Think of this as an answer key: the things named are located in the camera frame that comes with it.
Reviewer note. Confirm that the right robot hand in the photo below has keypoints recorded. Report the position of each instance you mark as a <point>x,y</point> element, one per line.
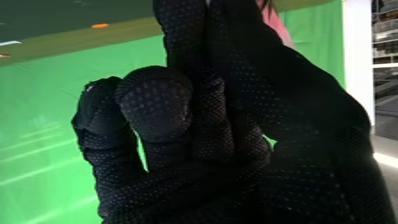
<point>236,140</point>

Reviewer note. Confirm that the pink flower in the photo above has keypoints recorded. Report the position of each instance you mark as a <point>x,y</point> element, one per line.
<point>277,25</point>

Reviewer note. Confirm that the dark mat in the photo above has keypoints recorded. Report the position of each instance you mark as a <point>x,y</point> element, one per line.
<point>64,15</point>

